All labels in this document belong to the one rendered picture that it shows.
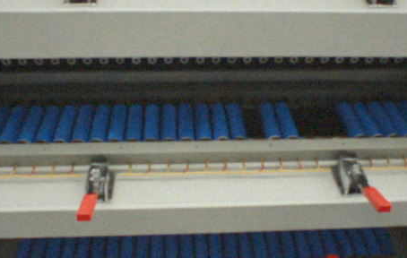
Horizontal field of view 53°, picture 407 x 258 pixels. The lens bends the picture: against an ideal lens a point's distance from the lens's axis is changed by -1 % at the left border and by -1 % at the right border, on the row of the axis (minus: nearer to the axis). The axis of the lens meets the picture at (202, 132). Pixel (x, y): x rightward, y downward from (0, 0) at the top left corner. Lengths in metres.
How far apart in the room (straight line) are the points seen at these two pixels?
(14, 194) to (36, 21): 0.18
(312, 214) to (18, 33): 0.34
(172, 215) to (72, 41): 0.20
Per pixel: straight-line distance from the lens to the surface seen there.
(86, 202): 0.39
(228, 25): 0.37
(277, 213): 0.45
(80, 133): 0.49
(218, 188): 0.44
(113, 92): 0.54
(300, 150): 0.47
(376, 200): 0.41
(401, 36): 0.43
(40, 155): 0.47
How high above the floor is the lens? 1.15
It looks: 22 degrees down
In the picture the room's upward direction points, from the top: straight up
